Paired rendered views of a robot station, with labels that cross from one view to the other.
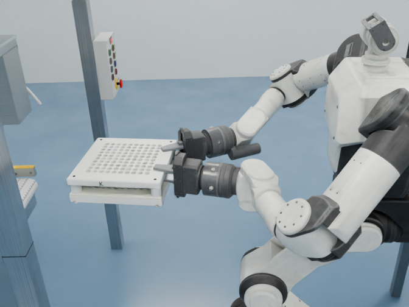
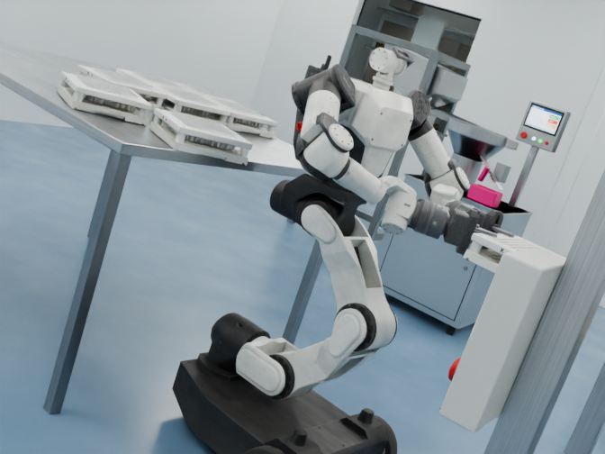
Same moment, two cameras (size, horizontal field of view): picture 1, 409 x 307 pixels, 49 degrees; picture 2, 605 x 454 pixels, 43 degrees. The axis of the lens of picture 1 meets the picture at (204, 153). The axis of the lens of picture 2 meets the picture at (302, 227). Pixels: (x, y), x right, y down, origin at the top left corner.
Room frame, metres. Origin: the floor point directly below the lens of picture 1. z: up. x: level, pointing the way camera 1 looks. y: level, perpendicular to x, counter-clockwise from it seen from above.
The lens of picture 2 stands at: (3.09, 0.67, 1.29)
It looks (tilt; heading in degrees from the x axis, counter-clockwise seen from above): 13 degrees down; 209
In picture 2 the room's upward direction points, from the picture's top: 19 degrees clockwise
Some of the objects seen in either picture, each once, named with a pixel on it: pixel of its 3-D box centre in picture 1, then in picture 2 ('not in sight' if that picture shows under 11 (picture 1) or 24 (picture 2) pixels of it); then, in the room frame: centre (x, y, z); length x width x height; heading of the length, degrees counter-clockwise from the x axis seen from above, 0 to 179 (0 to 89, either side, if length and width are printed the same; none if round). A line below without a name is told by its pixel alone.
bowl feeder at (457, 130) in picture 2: not in sight; (477, 161); (-1.38, -0.85, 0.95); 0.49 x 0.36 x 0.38; 90
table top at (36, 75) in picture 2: not in sight; (131, 102); (0.86, -1.47, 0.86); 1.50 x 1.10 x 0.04; 80
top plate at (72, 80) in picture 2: not in sight; (105, 90); (1.27, -1.21, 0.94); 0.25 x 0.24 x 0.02; 152
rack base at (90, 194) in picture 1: (128, 175); (526, 272); (1.07, 0.22, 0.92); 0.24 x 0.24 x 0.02; 82
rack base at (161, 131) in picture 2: not in sight; (198, 142); (1.18, -0.85, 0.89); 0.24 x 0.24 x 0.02; 63
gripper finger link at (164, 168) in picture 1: (165, 167); (503, 231); (1.00, 0.10, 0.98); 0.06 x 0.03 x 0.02; 75
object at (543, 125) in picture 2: not in sight; (529, 157); (-1.47, -0.59, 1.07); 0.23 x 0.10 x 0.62; 90
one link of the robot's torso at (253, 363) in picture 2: not in sight; (277, 367); (0.99, -0.42, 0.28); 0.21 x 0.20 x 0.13; 83
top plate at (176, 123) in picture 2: not in sight; (202, 128); (1.19, -0.85, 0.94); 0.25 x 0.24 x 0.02; 153
